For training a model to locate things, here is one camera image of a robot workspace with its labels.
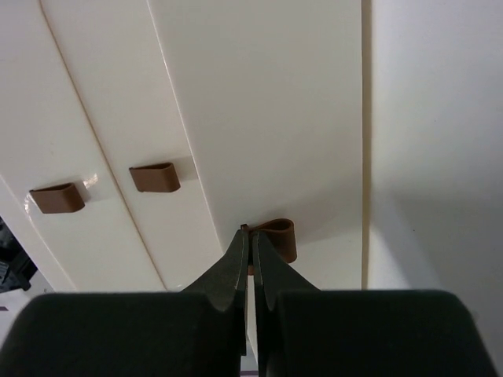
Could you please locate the brown middle drawer handle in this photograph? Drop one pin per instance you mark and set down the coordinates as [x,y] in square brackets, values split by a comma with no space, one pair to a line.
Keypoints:
[160,177]

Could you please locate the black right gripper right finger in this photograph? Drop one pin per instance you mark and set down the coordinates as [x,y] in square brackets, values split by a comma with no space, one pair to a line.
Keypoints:
[305,331]

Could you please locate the brown drawer handle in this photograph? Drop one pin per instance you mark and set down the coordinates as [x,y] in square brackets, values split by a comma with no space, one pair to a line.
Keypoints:
[58,199]
[160,177]
[281,241]

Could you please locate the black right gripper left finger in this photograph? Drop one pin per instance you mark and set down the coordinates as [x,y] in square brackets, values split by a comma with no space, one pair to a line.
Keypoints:
[195,332]

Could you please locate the brown top drawer handle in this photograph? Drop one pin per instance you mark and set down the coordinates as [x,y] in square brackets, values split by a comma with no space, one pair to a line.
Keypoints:
[58,199]

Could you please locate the brown bottom drawer handle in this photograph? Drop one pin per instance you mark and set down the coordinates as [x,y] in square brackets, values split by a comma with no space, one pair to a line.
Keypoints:
[281,241]

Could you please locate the white drawer cabinet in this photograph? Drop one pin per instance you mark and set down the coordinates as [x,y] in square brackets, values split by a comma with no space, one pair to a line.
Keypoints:
[258,104]

